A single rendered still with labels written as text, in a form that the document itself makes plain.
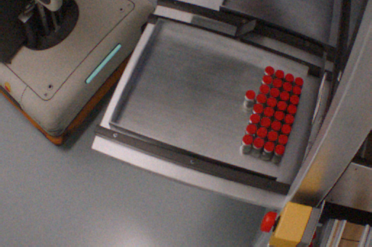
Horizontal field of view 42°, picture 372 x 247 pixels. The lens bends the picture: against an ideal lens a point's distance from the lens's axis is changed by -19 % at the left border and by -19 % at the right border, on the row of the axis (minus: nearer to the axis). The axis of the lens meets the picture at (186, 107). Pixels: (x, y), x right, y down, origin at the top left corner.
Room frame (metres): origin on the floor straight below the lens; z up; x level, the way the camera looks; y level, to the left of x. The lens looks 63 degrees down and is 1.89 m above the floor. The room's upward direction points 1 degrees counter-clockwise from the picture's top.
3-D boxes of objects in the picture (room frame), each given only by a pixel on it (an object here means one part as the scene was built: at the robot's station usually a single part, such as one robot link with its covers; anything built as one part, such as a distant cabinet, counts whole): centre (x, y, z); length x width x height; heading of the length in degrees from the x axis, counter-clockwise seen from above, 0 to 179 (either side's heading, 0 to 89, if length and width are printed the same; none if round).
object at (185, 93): (0.53, -0.06, 0.90); 0.34 x 0.26 x 0.04; 69
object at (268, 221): (0.23, -0.15, 0.99); 0.04 x 0.04 x 0.04; 70
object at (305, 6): (0.81, -0.28, 0.90); 0.34 x 0.26 x 0.04; 70
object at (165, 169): (0.68, -0.16, 0.87); 0.70 x 0.48 x 0.02; 160
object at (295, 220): (0.22, -0.19, 0.99); 0.08 x 0.07 x 0.07; 70
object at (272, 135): (0.48, -0.18, 0.90); 0.18 x 0.02 x 0.05; 159
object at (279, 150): (0.48, -0.20, 0.90); 0.18 x 0.02 x 0.05; 159
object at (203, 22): (0.70, -0.08, 0.91); 0.14 x 0.03 x 0.06; 71
